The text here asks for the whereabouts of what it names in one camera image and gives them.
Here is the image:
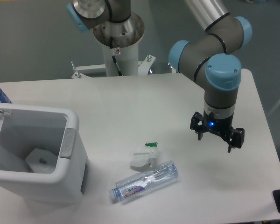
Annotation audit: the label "clear plastic water bottle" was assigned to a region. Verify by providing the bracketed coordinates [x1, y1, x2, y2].
[109, 160, 179, 203]

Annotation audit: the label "white paper wrapper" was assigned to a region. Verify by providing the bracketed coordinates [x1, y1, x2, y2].
[130, 142, 159, 168]

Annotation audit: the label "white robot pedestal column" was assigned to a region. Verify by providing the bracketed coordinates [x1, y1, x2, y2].
[92, 12, 146, 77]

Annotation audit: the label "white pedestal base frame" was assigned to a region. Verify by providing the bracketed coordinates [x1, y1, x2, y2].
[71, 55, 156, 78]

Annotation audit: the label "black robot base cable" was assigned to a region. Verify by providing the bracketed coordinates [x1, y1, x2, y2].
[109, 36, 124, 77]

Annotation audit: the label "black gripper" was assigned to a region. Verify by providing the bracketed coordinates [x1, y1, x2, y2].
[190, 112, 245, 153]

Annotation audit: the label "white plastic trash can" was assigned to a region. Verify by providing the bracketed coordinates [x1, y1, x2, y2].
[0, 103, 89, 203]

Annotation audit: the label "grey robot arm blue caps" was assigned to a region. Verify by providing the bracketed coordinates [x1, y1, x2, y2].
[67, 0, 252, 149]

